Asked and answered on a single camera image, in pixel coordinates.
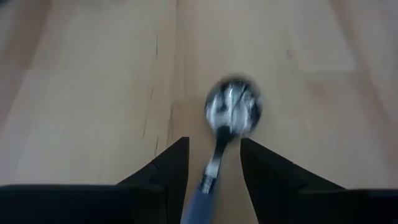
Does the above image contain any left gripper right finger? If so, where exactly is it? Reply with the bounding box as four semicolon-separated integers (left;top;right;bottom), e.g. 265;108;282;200
240;138;398;224

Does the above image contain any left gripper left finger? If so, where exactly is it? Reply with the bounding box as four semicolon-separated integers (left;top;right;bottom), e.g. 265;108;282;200
0;136;190;224

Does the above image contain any silver spoon lavender handle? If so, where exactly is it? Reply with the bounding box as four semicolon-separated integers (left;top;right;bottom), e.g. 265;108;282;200
180;73;264;224

